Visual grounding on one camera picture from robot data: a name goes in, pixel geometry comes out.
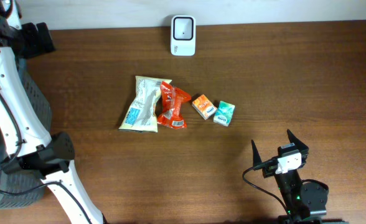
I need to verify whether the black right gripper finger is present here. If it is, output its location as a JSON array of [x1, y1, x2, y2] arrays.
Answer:
[[251, 140, 262, 168], [287, 129, 307, 149]]

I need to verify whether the orange snack packet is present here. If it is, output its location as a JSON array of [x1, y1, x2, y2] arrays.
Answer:
[[157, 82, 191, 129]]

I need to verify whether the orange tissue pack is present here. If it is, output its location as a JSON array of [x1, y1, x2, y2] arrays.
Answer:
[[192, 95, 217, 120]]

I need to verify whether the teal tissue pack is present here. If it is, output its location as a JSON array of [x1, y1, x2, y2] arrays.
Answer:
[[213, 101, 235, 126]]

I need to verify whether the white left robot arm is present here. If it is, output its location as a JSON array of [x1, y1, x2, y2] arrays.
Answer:
[[0, 1, 106, 223]]

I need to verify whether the cream chips bag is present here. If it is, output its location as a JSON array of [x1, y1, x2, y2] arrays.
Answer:
[[118, 76, 172, 133]]

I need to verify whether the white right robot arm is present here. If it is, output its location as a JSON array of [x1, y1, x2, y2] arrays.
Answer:
[[242, 130, 345, 224]]

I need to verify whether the white barcode scanner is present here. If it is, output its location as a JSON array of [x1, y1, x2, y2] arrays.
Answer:
[[171, 15, 196, 57]]

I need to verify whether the black camera cable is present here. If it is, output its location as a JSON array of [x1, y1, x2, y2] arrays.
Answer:
[[242, 160, 291, 215]]

